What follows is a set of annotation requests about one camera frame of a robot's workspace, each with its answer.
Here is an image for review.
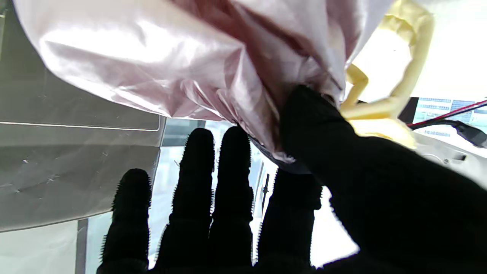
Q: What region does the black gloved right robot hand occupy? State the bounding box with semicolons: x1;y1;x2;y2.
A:
97;86;487;274

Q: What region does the cream yellow cloth garment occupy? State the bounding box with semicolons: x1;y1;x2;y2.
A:
339;0;436;149

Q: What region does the black red left wrist cable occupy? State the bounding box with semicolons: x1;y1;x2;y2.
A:
407;99;487;149

